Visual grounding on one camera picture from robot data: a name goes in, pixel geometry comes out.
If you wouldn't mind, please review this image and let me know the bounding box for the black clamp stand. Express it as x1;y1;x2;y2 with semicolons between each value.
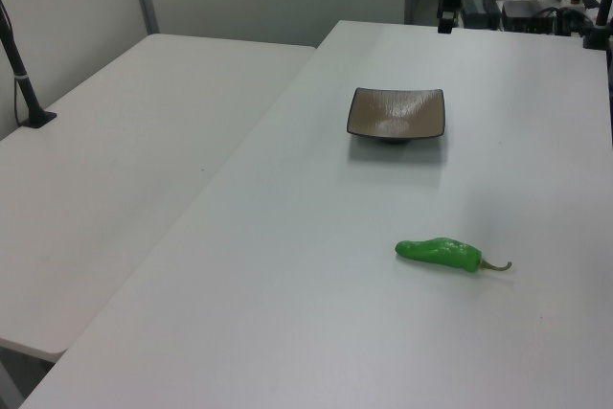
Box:
580;0;613;51

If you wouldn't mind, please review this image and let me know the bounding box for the square brown ceramic plate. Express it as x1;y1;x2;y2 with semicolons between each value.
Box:
345;86;448;146

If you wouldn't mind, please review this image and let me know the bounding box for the dark grey flat box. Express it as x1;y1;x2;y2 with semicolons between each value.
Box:
461;0;500;28

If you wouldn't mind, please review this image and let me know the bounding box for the black electronics box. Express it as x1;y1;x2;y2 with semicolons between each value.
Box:
501;0;560;33

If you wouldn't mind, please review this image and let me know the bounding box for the green chili pepper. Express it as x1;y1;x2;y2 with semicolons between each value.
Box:
394;236;513;275

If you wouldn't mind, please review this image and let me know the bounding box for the black camera stand pole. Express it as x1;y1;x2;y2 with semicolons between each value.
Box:
0;0;58;130

